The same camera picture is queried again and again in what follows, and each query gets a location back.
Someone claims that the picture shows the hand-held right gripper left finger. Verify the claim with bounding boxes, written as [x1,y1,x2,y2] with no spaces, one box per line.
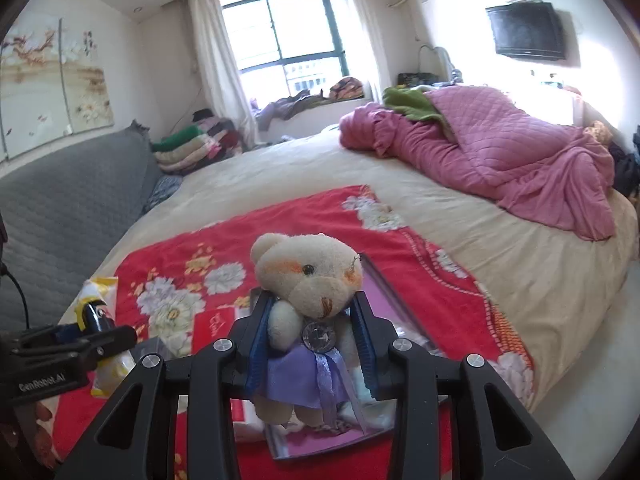
[52,287,276,480]

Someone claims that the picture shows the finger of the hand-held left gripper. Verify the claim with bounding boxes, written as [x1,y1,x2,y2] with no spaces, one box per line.
[15,324,85,347]
[60,325,139,362]

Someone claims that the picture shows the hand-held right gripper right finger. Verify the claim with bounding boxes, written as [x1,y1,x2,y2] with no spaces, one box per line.
[350,289,576,480]

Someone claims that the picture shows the yellow white snack packet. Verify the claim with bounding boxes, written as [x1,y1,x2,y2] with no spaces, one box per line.
[75,277,136,398]

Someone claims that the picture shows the dark tray with pink print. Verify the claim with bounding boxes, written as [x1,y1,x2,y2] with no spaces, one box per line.
[265,252,451,461]

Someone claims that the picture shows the beige teddy bear purple dress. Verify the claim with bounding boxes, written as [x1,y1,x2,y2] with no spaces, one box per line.
[250,232,366,433]

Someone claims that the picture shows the person's left hand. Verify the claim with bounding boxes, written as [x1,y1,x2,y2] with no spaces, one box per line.
[0,399,58,468]

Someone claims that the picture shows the red tissue pack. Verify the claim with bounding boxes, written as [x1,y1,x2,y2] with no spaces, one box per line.
[191,304,271,443]

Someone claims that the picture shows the clear plastic bag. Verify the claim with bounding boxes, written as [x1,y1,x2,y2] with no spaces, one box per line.
[395,325,436,356]

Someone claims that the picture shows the red floral blanket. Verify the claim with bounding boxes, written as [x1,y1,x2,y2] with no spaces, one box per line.
[50,185,536,480]

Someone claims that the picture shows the blue floral pillow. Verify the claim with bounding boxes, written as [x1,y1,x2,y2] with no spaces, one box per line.
[142,175,183,213]

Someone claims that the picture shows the cream bed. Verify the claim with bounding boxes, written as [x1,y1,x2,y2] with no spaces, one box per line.
[57,127,636,411]

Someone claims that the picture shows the stack of folded clothes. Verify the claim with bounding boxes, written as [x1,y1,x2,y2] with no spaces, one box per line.
[151,110,243,176]

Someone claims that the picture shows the grey purple clothes pile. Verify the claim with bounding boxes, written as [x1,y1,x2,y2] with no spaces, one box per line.
[252,90,331,128]

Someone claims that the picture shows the pink quilt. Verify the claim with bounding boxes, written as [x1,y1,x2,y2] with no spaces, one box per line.
[339,85,617,241]

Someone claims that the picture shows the green cloth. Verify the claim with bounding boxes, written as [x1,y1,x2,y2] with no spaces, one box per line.
[382,85,446,123]

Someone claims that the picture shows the colourful patterned cloth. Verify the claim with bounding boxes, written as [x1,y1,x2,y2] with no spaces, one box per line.
[327,76,365,101]

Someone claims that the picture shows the white curtain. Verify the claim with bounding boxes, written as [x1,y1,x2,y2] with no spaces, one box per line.
[187,0,258,148]
[327,0,393,103]

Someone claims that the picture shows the white standing fan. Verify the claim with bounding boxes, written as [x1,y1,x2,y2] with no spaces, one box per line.
[417,44,466,83]

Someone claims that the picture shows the dark clothes pile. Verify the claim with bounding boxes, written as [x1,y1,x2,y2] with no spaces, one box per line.
[607,132,640,201]

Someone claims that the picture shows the window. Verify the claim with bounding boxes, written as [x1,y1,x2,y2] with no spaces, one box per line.
[220,0,348,101]

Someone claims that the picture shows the black cable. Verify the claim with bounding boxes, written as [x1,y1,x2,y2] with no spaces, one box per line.
[0,265,28,333]

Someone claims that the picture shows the floral wall painting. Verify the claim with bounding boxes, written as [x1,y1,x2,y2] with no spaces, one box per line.
[0,17,116,163]

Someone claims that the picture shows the black wall television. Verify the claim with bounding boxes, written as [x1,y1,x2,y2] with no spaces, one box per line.
[485,2,568,61]

